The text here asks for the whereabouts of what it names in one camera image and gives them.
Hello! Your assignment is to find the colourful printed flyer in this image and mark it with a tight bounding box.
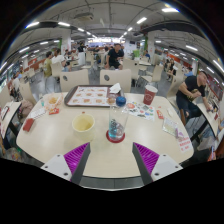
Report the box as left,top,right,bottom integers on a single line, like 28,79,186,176
124,101,156,122

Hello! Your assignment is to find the white red-printed table sign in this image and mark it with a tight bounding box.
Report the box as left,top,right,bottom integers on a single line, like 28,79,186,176
176,130,194,153

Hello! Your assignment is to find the flat round red coaster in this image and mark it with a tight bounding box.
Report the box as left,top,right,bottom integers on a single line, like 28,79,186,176
105,129,127,145

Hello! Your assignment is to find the brown food tray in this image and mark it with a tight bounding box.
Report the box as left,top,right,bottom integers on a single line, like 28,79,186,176
63,84,125,108

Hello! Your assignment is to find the ceiling light group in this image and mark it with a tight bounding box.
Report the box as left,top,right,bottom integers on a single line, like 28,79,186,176
0,6,224,75

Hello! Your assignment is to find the beige wooden chair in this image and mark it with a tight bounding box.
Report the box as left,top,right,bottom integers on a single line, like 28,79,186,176
122,58,141,81
99,68,133,94
140,64,165,88
59,68,90,93

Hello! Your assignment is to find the small red card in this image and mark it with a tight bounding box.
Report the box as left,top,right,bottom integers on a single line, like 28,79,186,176
156,109,165,121

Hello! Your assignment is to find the red paper cup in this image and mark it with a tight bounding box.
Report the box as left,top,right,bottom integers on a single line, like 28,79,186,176
142,84,159,107

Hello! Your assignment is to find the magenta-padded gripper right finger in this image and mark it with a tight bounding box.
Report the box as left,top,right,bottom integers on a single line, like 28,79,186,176
131,142,184,186

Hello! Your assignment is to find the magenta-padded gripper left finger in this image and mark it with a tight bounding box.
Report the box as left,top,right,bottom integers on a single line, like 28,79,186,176
40,142,92,186

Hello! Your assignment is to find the white crumpled napkin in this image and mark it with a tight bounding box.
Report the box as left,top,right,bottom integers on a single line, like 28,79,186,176
109,82,122,95

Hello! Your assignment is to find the clear-sleeved leaflet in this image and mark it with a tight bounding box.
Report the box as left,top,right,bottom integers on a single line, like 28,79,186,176
161,116,180,138

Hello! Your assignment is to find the clear blue-capped drink bottle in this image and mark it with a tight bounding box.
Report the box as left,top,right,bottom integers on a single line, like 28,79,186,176
106,95,130,141

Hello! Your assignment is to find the red wallet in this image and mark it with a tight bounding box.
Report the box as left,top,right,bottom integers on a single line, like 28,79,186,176
22,117,36,133

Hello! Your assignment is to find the small red sauce packet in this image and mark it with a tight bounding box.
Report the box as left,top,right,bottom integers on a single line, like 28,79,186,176
48,107,61,116

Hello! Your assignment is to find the clear plastic food wrapper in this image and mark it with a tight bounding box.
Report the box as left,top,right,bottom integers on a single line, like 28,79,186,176
44,92,65,113

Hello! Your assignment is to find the white paper receipt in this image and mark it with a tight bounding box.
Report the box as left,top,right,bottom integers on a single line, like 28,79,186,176
27,106,47,120

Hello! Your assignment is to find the person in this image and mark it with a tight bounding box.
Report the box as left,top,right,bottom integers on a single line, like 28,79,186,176
175,70,213,127
51,48,70,73
42,50,54,79
104,42,125,71

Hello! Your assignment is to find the cream yellow cup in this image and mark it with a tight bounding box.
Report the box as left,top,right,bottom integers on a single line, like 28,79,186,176
71,113,96,142

